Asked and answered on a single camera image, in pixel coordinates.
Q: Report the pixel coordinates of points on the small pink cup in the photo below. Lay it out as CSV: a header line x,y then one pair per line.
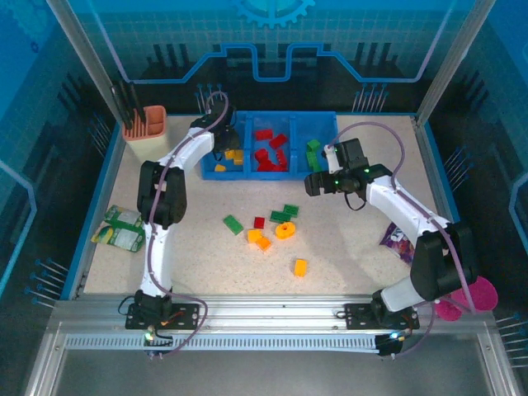
x,y
449,311

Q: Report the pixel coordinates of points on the orange lego brick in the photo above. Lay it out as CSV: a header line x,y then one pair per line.
x,y
229,155
263,243

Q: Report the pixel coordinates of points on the green lego brick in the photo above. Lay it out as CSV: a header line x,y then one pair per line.
x,y
290,209
279,216
312,144
233,225
310,156
316,166

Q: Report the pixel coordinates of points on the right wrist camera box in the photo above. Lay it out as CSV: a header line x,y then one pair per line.
x,y
332,158

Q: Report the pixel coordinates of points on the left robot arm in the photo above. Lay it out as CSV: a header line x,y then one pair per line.
x,y
165,194

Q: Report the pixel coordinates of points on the large pink cup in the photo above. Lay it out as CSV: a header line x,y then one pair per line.
x,y
486,295

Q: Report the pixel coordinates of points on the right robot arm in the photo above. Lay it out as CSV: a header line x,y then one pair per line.
x,y
441,264

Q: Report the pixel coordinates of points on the purple snack packet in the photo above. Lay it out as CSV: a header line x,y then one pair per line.
x,y
398,241

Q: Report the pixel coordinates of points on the small black control box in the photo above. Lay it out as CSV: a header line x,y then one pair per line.
x,y
154,350
388,345

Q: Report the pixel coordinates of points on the yellow lego brick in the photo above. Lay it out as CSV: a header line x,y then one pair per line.
x,y
254,235
300,267
238,157
220,168

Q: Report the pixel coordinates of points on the aluminium frame post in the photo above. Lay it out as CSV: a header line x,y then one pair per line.
x,y
84,53
452,53

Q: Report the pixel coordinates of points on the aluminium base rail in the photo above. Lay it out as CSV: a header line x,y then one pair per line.
x,y
268,313

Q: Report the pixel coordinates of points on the blue three-compartment bin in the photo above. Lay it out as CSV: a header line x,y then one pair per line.
x,y
301,132

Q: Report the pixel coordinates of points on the white holder with pink rim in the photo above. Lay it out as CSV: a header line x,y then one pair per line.
x,y
150,142

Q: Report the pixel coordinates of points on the small red lego brick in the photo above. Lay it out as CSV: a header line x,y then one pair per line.
x,y
259,222

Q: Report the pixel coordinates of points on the black utensil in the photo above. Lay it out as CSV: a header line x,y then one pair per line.
x,y
119,103
137,103
129,103

